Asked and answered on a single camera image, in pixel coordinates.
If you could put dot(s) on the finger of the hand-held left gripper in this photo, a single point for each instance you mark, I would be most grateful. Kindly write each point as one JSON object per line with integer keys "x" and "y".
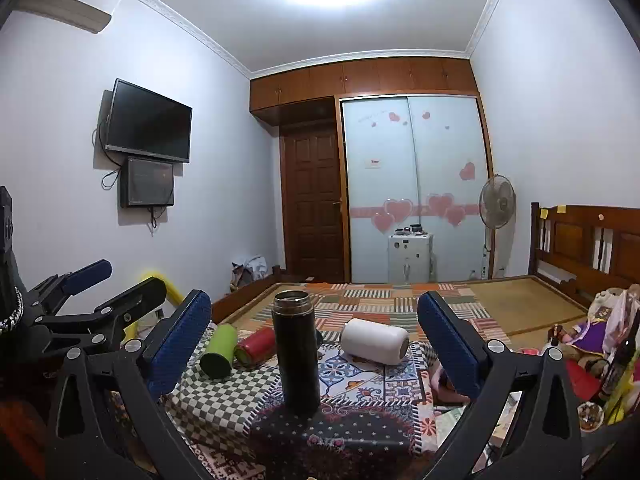
{"x": 89, "y": 273}
{"x": 131, "y": 299}

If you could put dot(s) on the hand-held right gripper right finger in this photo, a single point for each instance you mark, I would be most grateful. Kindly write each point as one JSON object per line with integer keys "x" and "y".
{"x": 450, "y": 347}

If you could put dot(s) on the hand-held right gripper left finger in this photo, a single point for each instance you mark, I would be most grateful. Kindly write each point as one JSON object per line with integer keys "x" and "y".
{"x": 179, "y": 347}

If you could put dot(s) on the green cup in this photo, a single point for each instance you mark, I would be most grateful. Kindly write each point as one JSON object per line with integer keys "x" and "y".
{"x": 218, "y": 346}

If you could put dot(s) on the red cup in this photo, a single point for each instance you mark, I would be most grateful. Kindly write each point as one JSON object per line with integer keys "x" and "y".
{"x": 255, "y": 347}

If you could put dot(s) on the white cup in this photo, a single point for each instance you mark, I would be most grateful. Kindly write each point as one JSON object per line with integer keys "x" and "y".
{"x": 374, "y": 342}

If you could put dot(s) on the black thermos cup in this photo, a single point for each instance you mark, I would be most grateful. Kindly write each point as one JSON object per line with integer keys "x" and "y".
{"x": 296, "y": 355}

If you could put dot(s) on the yellow foam tube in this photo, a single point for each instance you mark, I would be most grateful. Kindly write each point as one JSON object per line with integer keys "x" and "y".
{"x": 150, "y": 280}

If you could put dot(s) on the green checkered cloth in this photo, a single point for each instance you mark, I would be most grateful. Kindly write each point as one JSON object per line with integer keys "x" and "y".
{"x": 220, "y": 405}

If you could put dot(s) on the patchwork blanket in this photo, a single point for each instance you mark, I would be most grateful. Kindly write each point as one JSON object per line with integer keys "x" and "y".
{"x": 380, "y": 302}

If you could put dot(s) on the bamboo sleeping mat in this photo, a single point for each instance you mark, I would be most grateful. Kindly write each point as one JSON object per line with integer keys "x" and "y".
{"x": 525, "y": 310}

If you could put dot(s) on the tile patterned cloth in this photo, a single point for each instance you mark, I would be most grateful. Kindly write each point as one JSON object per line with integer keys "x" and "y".
{"x": 360, "y": 380}

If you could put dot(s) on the small white cabinet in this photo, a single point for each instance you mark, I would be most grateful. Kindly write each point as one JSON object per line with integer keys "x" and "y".
{"x": 410, "y": 260}

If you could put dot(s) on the bags by door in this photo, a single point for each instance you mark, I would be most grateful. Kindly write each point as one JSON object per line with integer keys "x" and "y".
{"x": 250, "y": 272}

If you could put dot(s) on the dark star patterned cloth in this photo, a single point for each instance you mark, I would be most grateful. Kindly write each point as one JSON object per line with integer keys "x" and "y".
{"x": 340, "y": 445}

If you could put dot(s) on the standing electric fan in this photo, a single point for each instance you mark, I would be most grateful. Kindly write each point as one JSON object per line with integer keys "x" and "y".
{"x": 497, "y": 202}

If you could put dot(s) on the small glass jar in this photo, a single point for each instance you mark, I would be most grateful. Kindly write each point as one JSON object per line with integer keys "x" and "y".
{"x": 590, "y": 416}

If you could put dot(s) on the wooden bed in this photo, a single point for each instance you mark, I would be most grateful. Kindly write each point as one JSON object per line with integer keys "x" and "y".
{"x": 575, "y": 245}

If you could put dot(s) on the wardrobe doors with heart stickers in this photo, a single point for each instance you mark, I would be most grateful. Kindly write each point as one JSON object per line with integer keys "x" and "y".
{"x": 415, "y": 180}

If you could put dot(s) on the dark glass bottle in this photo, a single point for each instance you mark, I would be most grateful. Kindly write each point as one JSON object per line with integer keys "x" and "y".
{"x": 622, "y": 360}

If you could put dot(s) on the translucent plastic bag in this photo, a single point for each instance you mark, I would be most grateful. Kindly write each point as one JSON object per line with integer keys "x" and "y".
{"x": 625, "y": 315}

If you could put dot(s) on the brown wooden door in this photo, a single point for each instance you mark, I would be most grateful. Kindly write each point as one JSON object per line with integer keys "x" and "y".
{"x": 315, "y": 205}

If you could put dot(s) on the wooden overhead cabinets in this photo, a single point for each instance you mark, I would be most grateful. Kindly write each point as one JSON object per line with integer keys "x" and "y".
{"x": 360, "y": 80}

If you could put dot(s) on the small black wall monitor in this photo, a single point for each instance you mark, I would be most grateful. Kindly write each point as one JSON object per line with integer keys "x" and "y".
{"x": 147, "y": 182}

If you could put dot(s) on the black wall television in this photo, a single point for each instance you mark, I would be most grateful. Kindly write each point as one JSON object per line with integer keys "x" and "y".
{"x": 147, "y": 122}

